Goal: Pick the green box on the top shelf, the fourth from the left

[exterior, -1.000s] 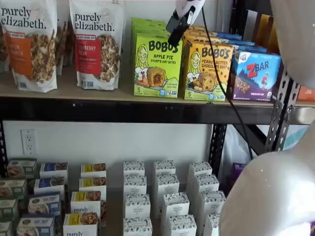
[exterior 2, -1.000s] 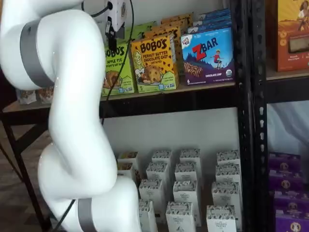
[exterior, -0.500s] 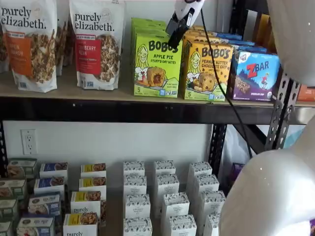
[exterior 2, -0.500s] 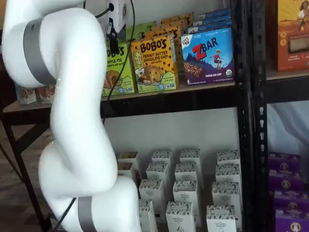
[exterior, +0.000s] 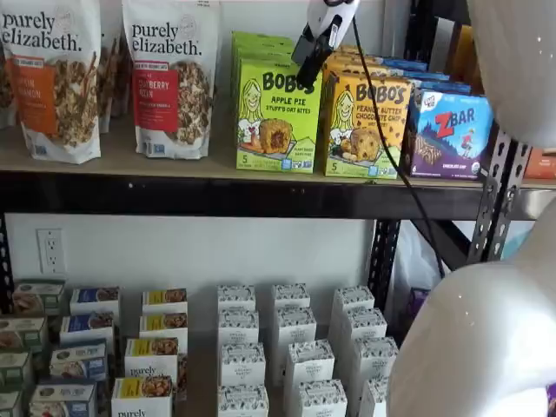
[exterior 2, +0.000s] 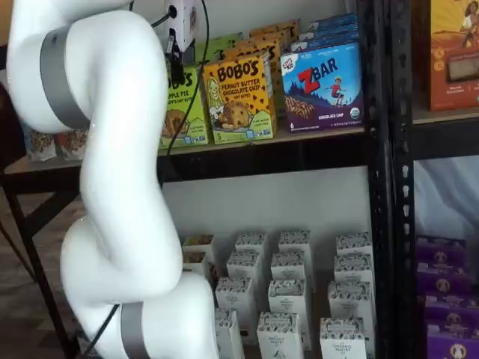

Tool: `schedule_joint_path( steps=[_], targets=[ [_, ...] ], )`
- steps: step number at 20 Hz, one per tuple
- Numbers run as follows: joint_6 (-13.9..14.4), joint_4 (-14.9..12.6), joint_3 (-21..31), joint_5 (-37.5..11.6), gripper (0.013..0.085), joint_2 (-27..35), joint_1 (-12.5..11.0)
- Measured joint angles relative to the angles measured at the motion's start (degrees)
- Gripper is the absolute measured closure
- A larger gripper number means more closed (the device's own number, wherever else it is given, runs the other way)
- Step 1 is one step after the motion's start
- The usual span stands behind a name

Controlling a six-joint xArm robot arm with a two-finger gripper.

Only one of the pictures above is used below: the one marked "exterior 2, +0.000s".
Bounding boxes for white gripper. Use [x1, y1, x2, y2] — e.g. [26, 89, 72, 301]
[164, 0, 199, 78]

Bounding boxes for yellow Bobo's peanut butter box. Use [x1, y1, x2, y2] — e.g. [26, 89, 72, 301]
[224, 40, 283, 113]
[203, 60, 279, 146]
[248, 19, 302, 43]
[236, 30, 294, 52]

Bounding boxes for blue purple Zbar box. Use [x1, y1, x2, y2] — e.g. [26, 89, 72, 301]
[280, 41, 365, 133]
[308, 12, 359, 31]
[290, 34, 361, 52]
[299, 25, 361, 40]

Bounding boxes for white box yellow label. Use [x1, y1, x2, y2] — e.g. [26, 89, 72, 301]
[181, 251, 211, 278]
[181, 234, 216, 263]

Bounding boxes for black metal shelf rack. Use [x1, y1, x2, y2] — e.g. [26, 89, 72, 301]
[388, 0, 479, 359]
[0, 0, 396, 359]

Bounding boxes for orange cardboard box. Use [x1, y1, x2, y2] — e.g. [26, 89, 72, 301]
[411, 0, 479, 112]

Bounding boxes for purple snack box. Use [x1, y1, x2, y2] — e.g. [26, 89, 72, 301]
[416, 261, 473, 297]
[426, 322, 479, 359]
[416, 235, 468, 263]
[424, 292, 479, 327]

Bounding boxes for granola bag red label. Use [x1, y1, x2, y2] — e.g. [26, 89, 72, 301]
[55, 128, 90, 162]

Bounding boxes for granola bag orange label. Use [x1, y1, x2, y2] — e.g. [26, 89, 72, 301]
[22, 128, 58, 163]

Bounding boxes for white patterned carton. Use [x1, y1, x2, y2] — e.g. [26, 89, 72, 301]
[214, 307, 247, 359]
[269, 251, 307, 282]
[214, 277, 256, 312]
[334, 232, 372, 258]
[234, 232, 270, 256]
[278, 230, 312, 256]
[333, 254, 374, 284]
[266, 279, 308, 316]
[319, 317, 368, 359]
[328, 280, 374, 319]
[256, 311, 307, 359]
[225, 251, 263, 282]

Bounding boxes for white plastic sheet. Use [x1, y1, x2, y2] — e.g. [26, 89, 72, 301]
[413, 160, 479, 241]

